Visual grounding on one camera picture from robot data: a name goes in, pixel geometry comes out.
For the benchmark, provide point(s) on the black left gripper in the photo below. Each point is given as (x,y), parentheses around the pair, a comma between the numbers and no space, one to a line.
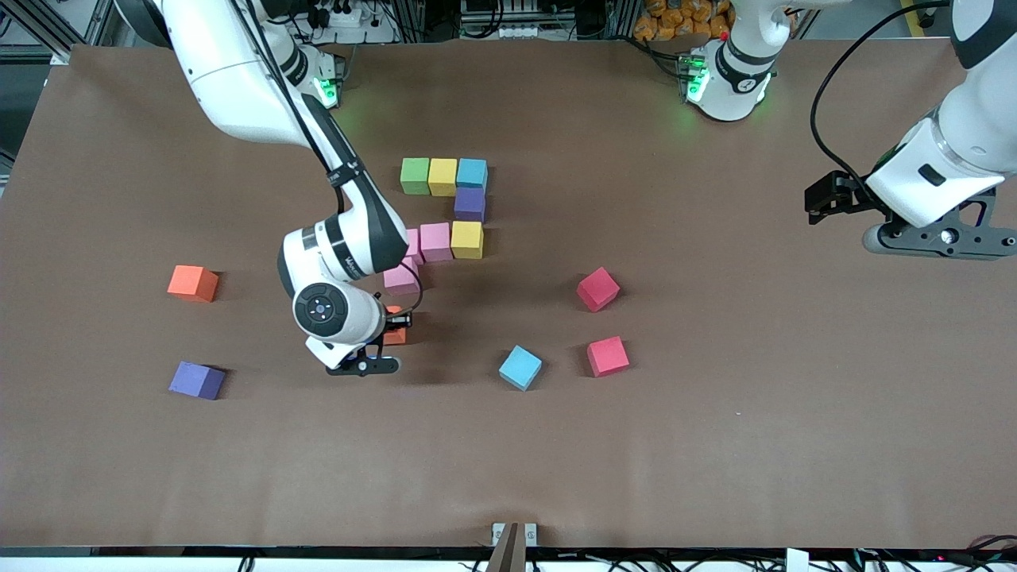
(852,196)

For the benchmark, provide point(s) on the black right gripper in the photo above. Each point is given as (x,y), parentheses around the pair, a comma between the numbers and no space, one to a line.
(395,322)

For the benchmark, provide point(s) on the orange foam cube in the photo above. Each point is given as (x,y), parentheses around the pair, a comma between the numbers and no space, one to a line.
(396,337)
(191,282)

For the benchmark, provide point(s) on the pink foam cube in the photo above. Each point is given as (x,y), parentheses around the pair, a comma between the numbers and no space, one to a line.
(401,280)
(415,245)
(435,241)

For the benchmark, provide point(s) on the yellow foam cube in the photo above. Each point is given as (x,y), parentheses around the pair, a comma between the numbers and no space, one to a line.
(467,240)
(442,176)

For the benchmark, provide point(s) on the purple foam cube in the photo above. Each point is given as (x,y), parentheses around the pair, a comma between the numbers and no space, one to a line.
(469,204)
(195,380)

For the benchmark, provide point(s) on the green foam cube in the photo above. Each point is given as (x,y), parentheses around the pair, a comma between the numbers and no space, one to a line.
(415,176)

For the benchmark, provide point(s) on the light blue foam cube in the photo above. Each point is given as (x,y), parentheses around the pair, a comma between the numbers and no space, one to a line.
(520,367)
(472,173)

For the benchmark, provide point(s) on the red foam cube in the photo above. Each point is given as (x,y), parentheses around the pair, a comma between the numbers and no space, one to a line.
(597,289)
(608,356)

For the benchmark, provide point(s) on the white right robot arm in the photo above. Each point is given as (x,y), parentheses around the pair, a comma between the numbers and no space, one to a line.
(334,254)

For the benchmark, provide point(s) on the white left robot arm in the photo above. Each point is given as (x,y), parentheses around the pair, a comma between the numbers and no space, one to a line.
(977,127)

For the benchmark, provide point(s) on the bag of orange items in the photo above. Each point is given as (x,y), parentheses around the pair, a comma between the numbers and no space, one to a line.
(675,20)

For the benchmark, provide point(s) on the brown paper table cover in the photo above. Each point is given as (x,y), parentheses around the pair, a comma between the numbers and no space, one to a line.
(715,445)

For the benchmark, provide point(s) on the white power strip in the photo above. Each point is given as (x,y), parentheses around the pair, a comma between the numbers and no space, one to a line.
(346,16)

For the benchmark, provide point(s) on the grey control box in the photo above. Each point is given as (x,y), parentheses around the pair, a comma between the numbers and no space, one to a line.
(508,16)

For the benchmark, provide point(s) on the small white box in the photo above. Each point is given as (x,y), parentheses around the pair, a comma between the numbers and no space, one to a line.
(797,560)

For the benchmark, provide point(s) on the aluminium frame profile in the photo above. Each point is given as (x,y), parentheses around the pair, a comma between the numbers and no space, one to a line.
(973,32)
(48,28)

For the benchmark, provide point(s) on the grey metal camera bracket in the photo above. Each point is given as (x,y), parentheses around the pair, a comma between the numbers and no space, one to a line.
(508,552)

